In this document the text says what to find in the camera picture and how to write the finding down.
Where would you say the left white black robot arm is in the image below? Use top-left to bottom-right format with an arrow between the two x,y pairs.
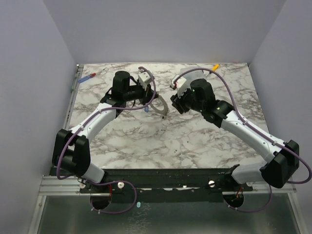
52,67 -> 156,193

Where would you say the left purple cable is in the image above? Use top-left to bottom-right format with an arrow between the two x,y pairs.
56,67 -> 156,215

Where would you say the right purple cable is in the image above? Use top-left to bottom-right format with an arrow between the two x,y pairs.
172,68 -> 312,213

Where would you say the aluminium left side rail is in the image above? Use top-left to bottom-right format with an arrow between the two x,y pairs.
53,64 -> 84,168

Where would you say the yellow handled screwdriver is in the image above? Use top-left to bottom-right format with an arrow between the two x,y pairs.
208,64 -> 219,75

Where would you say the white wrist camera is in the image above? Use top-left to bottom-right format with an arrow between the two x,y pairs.
137,70 -> 153,91
170,75 -> 189,98

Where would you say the clear plastic screw box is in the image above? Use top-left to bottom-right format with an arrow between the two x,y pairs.
180,67 -> 206,80

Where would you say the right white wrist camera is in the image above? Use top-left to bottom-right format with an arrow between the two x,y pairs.
170,75 -> 189,98

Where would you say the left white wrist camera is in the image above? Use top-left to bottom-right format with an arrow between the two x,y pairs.
137,70 -> 153,91

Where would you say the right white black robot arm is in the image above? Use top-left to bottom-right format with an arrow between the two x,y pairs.
171,78 -> 299,191

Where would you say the aluminium rail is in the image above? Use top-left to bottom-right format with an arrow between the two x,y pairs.
39,174 -> 85,195
53,64 -> 84,168

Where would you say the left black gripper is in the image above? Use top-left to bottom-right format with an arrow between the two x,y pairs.
124,81 -> 158,106

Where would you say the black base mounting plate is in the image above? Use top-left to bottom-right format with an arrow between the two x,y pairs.
80,168 -> 252,203

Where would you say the purple cable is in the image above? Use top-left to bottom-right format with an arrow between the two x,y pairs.
56,67 -> 156,215
172,68 -> 312,213

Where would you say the aluminium front rail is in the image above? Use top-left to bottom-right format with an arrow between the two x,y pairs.
39,174 -> 85,195

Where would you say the blue red handled screwdriver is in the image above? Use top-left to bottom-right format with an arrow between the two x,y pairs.
78,69 -> 106,84

